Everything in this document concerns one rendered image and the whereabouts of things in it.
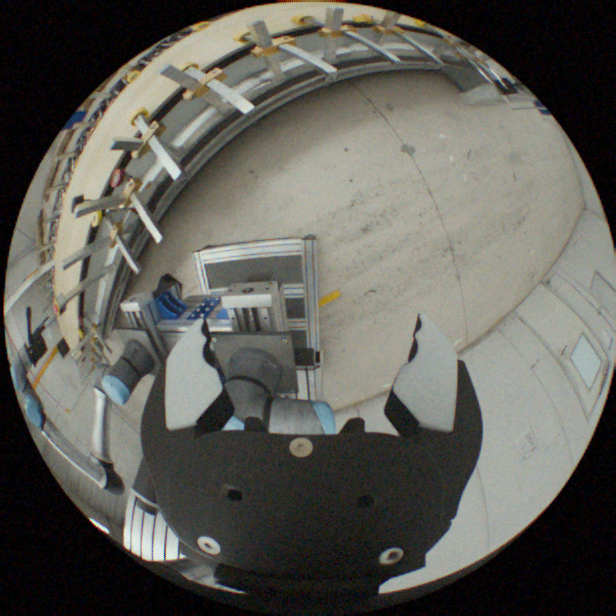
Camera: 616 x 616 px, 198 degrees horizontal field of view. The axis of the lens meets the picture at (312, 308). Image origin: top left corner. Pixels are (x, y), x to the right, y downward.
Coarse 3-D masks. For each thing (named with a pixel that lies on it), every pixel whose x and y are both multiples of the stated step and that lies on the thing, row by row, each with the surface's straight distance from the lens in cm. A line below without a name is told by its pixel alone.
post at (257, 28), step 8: (248, 24) 70; (256, 24) 69; (264, 24) 71; (256, 32) 71; (264, 32) 72; (256, 40) 75; (264, 40) 75; (264, 48) 77; (272, 56) 82; (272, 64) 85; (272, 72) 90; (280, 72) 92
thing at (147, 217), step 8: (128, 176) 100; (136, 192) 92; (136, 200) 88; (136, 208) 88; (144, 208) 85; (144, 216) 84; (152, 216) 84; (152, 224) 80; (152, 232) 81; (160, 232) 79; (160, 240) 79
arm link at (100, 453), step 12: (96, 372) 93; (96, 384) 90; (96, 396) 91; (108, 396) 88; (96, 408) 90; (108, 408) 90; (96, 420) 90; (108, 420) 91; (96, 432) 91; (108, 432) 92; (96, 444) 92; (108, 444) 93; (96, 456) 92; (108, 456) 93
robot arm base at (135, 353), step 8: (128, 344) 83; (136, 344) 80; (128, 352) 80; (136, 352) 80; (144, 352) 79; (128, 360) 78; (136, 360) 79; (144, 360) 79; (152, 360) 82; (136, 368) 78; (144, 368) 80; (152, 368) 84; (144, 376) 85
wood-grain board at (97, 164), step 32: (224, 32) 125; (160, 64) 137; (128, 96) 138; (160, 96) 100; (96, 128) 163; (128, 128) 107; (96, 160) 131; (96, 192) 117; (64, 224) 183; (64, 256) 187; (64, 288) 211; (64, 320) 272
